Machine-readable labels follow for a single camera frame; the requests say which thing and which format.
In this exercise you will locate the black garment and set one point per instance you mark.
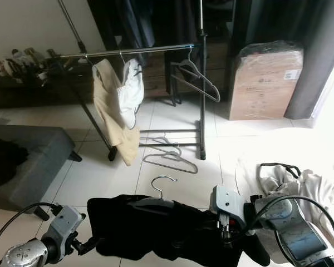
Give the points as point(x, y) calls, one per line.
point(133, 228)

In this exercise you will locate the light grey clothes hanger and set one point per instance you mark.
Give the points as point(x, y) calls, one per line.
point(153, 202)

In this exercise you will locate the black cloth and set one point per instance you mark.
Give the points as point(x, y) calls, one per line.
point(5, 164)

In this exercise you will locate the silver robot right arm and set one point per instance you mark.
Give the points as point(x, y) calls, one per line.
point(289, 222)

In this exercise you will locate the dark grey clothes hanger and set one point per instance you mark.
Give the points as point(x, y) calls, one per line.
point(189, 67)

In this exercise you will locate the white clothes pile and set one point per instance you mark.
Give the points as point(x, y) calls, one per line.
point(281, 178)

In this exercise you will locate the grey fabric ottoman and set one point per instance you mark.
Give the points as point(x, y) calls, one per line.
point(47, 161)

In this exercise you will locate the beige hanging garment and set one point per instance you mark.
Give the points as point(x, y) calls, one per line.
point(111, 105)

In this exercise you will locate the wrapped cardboard box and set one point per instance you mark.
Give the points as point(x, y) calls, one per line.
point(266, 83)

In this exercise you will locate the white hanging garment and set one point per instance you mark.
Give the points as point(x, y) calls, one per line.
point(131, 94)

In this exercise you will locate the dark wooden low cabinet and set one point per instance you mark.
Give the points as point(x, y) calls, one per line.
point(22, 94)

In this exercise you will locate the black metal clothes rack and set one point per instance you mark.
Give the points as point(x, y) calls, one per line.
point(147, 51)

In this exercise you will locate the dark grey curtain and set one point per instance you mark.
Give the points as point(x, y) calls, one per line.
point(317, 55)

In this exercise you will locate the tan shoe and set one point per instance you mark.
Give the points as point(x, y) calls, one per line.
point(30, 55)

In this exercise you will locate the white sneaker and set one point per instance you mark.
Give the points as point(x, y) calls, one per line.
point(14, 58)

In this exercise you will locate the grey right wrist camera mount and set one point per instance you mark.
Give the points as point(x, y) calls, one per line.
point(225, 200)

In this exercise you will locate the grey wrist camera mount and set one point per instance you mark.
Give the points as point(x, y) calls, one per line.
point(225, 200)
point(61, 222)

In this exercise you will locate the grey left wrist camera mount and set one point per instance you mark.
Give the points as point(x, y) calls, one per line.
point(61, 222)

